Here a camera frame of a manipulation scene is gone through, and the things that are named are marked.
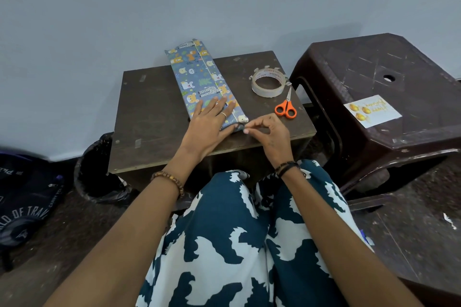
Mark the person's left hand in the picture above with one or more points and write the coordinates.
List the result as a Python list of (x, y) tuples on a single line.
[(207, 130)]

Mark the person's right hand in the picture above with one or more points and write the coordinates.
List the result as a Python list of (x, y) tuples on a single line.
[(273, 137)]

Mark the clear tape roll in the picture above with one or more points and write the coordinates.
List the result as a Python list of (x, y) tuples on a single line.
[(268, 91)]

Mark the blue animal-print wrapping paper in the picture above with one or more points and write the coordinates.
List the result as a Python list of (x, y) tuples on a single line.
[(198, 76)]

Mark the white card with gold stickers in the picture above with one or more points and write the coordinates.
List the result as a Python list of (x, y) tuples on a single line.
[(374, 112)]

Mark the person's left forearm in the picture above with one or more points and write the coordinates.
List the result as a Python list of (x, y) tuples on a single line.
[(119, 245)]

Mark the person's right forearm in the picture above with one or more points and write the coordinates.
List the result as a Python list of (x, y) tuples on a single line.
[(345, 245)]

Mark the small brown wooden table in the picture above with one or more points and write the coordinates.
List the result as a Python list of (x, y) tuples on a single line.
[(151, 119)]

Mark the teal white patterned trousers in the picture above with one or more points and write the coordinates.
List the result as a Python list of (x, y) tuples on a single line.
[(237, 245)]

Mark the brown plastic stool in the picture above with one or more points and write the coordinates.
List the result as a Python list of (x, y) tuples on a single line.
[(360, 62)]

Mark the black trash bin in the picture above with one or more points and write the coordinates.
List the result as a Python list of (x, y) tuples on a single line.
[(97, 181)]

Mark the black purple backpack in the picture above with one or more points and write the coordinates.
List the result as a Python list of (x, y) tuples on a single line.
[(25, 202)]

